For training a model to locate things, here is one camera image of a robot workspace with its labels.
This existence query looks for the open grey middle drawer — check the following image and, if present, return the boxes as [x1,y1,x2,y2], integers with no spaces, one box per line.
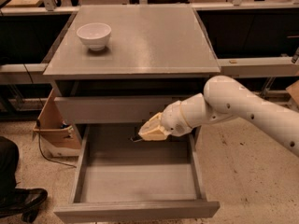
[54,124,220,223]

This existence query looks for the white ceramic bowl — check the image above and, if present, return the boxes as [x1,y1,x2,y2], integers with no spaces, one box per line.
[77,22,112,51]

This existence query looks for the brown cardboard box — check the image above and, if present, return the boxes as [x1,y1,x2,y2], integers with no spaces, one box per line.
[33,91,81,157]

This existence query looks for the grey drawer cabinet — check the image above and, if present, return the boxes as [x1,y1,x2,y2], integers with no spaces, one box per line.
[42,4,221,145]

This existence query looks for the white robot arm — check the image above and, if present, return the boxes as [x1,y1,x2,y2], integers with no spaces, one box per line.
[138,76,299,156]

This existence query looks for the closed grey top drawer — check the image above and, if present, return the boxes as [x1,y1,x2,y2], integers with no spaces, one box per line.
[52,93,213,125]

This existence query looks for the grey metal frame rail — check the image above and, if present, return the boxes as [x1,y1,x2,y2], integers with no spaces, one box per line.
[0,57,299,85]

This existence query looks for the black power cable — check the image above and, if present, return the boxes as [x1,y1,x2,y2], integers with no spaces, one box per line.
[36,119,78,169]

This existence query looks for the dark rxbar chocolate wrapper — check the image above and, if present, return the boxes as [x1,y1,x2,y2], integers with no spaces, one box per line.
[130,134,143,142]

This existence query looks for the black leather shoe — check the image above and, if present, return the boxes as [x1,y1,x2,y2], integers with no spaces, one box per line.
[0,189,48,223]

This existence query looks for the black trouser leg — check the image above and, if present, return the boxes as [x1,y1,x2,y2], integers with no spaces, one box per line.
[0,136,20,199]

